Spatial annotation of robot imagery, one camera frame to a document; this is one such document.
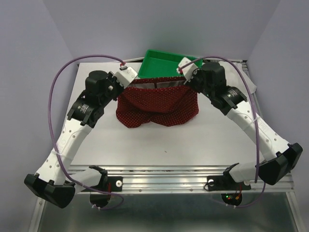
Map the white skirt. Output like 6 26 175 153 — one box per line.
234 62 257 96

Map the red polka dot skirt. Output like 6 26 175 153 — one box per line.
116 76 199 128

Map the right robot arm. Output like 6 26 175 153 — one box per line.
178 62 303 191

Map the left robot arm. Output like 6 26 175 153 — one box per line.
24 71 124 209

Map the green plastic bin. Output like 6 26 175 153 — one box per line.
138 49 196 79

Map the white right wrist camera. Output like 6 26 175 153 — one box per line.
176 57 198 82

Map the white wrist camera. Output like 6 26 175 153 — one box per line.
176 57 198 82
114 67 138 88

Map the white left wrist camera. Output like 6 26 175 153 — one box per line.
114 67 138 88

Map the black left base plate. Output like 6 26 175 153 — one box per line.
81 176 123 192

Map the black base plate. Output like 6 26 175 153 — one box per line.
204 175 252 191
81 176 123 192

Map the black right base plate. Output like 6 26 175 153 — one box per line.
204 175 252 191

